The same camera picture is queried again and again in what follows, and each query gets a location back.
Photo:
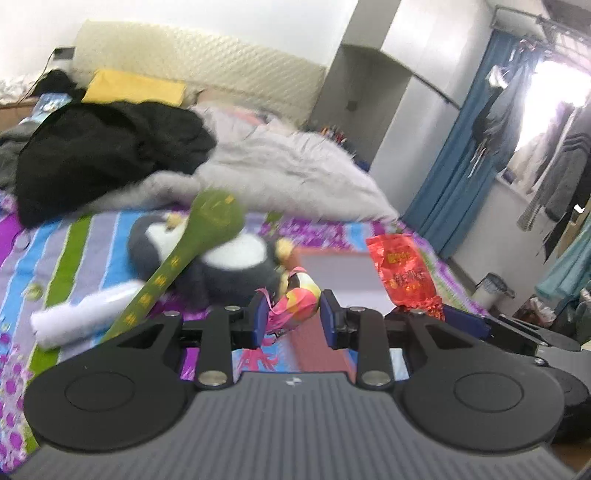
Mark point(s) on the wall socket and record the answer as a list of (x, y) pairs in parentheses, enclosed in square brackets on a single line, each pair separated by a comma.
[(63, 53)]

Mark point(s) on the grey duvet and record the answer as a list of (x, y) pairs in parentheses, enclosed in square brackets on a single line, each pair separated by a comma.
[(286, 170)]

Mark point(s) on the curtain rail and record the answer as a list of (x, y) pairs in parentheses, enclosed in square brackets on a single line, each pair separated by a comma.
[(545, 23)]

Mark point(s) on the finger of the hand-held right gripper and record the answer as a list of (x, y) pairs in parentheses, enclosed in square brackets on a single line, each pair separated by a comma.
[(466, 322)]

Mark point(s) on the grey wardrobe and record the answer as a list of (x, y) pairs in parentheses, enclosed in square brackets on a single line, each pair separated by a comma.
[(415, 37)]

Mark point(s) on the white bottle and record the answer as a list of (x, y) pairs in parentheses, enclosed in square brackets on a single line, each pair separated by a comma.
[(78, 318)]

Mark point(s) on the blue printed bag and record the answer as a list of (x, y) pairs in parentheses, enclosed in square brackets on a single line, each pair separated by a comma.
[(51, 106)]

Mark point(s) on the hanging teal garment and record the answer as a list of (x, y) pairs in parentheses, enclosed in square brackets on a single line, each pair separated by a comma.
[(565, 272)]

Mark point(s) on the hanging dark jacket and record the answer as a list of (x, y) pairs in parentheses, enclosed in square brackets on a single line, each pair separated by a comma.
[(503, 115)]

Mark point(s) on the red snack packet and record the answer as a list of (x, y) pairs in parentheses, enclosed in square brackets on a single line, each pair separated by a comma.
[(401, 267)]

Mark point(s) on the dark grey cloth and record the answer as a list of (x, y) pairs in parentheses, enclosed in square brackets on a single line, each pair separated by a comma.
[(11, 157)]

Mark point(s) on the yellow pillow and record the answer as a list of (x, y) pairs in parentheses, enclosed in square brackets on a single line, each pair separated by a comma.
[(134, 87)]

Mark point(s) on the green plush stick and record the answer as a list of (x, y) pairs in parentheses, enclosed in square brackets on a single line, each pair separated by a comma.
[(212, 212)]

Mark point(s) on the black garment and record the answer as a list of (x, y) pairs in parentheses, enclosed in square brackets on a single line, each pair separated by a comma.
[(101, 147)]

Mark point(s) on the blue curtain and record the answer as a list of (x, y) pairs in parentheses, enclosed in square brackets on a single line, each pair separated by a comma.
[(452, 184)]

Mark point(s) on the dark wall switch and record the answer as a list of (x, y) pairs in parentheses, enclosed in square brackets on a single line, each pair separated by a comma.
[(352, 105)]

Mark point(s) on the pink and yellow plush toy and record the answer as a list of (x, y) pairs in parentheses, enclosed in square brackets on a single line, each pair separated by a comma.
[(295, 300)]

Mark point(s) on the orange shoe box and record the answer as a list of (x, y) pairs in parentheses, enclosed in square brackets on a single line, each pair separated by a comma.
[(341, 277)]

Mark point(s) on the hanging white garment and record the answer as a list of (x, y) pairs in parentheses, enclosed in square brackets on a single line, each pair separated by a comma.
[(528, 161)]

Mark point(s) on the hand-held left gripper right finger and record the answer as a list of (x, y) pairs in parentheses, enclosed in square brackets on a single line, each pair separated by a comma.
[(328, 323)]

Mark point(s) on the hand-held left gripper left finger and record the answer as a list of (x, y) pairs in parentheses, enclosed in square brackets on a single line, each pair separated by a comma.
[(261, 323)]

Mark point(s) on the grey penguin plush toy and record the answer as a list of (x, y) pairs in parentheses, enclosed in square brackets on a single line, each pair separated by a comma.
[(231, 258)]

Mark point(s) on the row of small bottles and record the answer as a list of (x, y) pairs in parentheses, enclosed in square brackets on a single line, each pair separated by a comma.
[(333, 134)]

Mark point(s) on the white cloth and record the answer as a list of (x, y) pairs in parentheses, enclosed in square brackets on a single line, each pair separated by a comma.
[(14, 90)]

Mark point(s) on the cream quilted headboard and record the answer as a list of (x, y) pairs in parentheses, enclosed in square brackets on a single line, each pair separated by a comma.
[(207, 55)]

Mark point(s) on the hanging striped grey garment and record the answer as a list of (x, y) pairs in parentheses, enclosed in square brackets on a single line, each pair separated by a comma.
[(561, 184)]

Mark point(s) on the trash bin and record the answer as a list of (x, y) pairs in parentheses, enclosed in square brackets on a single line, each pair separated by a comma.
[(490, 288)]

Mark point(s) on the striped floral bed sheet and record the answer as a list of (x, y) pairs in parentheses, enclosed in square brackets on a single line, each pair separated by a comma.
[(46, 258)]

